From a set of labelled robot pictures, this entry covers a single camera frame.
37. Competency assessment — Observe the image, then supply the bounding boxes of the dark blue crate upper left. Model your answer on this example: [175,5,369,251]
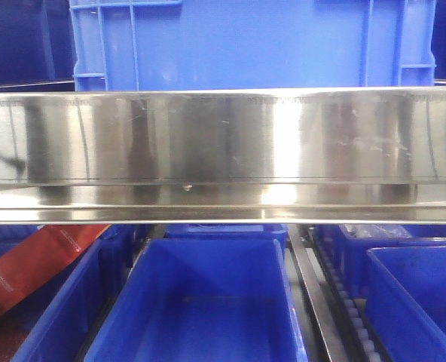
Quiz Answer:
[0,1,75,85]

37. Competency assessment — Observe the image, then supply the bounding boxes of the blue bin right front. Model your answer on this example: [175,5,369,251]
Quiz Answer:
[365,246,446,361]

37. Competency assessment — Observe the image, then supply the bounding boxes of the blue bin centre front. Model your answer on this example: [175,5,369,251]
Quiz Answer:
[85,238,307,361]

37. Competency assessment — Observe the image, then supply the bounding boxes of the blue bin left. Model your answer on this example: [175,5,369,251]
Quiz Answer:
[0,225,148,361]

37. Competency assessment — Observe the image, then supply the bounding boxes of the black roller track rail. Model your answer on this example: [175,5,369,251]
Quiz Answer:
[286,224,389,361]

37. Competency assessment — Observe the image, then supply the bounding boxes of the red flat package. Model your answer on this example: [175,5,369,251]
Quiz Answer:
[0,224,109,317]

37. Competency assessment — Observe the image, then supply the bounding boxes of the blue bin centre rear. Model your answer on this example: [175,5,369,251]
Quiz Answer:
[164,223,288,263]

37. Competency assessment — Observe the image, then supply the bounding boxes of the large blue crate upper shelf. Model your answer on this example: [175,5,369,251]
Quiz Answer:
[69,1,436,91]

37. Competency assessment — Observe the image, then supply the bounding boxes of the blue bin right rear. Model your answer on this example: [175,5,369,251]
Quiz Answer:
[314,224,446,299]

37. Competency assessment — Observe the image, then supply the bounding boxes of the blue bin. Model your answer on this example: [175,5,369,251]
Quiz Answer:
[164,223,288,263]
[365,246,446,361]
[0,225,148,361]
[85,238,307,361]
[314,224,446,299]

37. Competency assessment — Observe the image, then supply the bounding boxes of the stainless steel shelf rail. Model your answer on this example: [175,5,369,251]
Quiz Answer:
[0,86,446,224]

